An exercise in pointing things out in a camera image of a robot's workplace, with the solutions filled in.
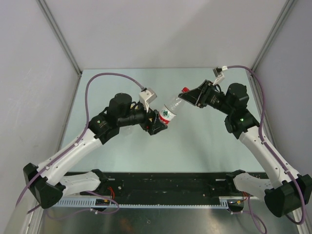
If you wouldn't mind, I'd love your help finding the grey slotted cable duct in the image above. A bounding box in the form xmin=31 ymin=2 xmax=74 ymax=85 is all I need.
xmin=54 ymin=196 xmax=228 ymax=209

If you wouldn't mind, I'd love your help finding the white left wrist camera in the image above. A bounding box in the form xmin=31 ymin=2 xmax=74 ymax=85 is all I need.
xmin=139 ymin=88 xmax=157 ymax=112

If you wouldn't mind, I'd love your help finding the clear red-label water bottle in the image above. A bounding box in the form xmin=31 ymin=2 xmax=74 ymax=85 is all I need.
xmin=158 ymin=95 xmax=186 ymax=125

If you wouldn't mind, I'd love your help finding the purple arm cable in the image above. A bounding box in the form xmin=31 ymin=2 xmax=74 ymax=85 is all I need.
xmin=225 ymin=64 xmax=308 ymax=225
xmin=15 ymin=72 xmax=147 ymax=215

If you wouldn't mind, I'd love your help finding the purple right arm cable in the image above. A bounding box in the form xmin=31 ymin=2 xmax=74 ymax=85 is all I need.
xmin=225 ymin=64 xmax=308 ymax=225

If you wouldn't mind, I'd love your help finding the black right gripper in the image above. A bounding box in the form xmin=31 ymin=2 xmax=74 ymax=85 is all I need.
xmin=179 ymin=79 xmax=234 ymax=115

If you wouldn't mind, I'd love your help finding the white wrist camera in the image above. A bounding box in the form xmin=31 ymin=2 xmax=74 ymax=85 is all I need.
xmin=139 ymin=88 xmax=157 ymax=112
xmin=213 ymin=66 xmax=228 ymax=86

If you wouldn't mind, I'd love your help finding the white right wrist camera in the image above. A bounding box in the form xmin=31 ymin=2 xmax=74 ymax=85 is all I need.
xmin=213 ymin=66 xmax=228 ymax=86

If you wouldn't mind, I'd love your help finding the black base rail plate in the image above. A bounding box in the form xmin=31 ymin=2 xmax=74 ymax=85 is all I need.
xmin=95 ymin=172 xmax=247 ymax=211

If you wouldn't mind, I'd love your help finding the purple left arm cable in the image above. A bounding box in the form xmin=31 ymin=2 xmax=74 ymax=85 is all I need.
xmin=15 ymin=72 xmax=147 ymax=215

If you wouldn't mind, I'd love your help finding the red bottle cap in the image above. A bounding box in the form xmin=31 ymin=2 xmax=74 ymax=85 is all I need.
xmin=182 ymin=87 xmax=190 ymax=93

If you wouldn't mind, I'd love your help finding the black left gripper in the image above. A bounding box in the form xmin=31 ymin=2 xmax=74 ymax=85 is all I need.
xmin=118 ymin=101 xmax=167 ymax=135

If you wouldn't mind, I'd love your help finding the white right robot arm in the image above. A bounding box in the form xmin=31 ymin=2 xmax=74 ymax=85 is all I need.
xmin=178 ymin=80 xmax=312 ymax=217

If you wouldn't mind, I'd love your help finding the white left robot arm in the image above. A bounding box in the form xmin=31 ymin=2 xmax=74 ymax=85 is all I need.
xmin=23 ymin=89 xmax=167 ymax=209

